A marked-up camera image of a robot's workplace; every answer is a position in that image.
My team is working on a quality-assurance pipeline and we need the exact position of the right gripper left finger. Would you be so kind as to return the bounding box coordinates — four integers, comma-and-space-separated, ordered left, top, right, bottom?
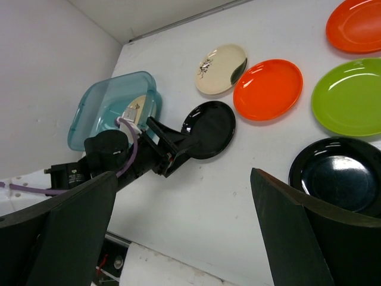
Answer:
1, 172, 117, 285

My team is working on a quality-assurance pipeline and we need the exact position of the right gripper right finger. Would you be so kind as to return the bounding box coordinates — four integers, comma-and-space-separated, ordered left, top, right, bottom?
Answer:
250, 168, 380, 285

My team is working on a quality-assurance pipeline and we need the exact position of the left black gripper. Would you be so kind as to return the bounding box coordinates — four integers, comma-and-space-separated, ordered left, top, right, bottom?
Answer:
44, 117, 201, 189

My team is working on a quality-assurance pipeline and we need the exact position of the cream plate with floral pattern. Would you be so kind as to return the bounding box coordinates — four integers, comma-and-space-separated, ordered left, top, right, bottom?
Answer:
127, 95, 158, 130

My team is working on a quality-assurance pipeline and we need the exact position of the cream plate with black patch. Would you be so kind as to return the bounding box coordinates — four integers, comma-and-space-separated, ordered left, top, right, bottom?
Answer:
195, 43, 248, 96

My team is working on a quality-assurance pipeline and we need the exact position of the orange plate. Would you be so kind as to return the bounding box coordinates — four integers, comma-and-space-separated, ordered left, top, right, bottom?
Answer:
326, 0, 380, 54
233, 59, 304, 121

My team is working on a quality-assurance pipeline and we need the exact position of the lime green plate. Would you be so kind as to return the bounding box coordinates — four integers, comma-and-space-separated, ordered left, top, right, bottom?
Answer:
311, 58, 380, 137

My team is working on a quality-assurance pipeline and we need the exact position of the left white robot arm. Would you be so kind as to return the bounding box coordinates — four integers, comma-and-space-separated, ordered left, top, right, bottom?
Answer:
1, 117, 143, 216

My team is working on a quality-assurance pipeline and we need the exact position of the blue transparent plastic bin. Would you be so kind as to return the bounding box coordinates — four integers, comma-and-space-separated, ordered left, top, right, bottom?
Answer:
67, 71, 163, 151

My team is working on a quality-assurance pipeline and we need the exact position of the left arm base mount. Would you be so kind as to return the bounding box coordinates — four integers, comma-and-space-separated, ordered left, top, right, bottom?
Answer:
91, 232, 131, 285

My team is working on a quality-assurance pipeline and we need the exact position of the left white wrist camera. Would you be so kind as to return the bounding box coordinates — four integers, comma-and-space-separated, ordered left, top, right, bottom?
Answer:
116, 107, 140, 133

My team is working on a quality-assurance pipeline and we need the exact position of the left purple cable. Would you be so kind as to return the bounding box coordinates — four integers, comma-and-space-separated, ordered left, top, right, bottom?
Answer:
8, 117, 139, 197

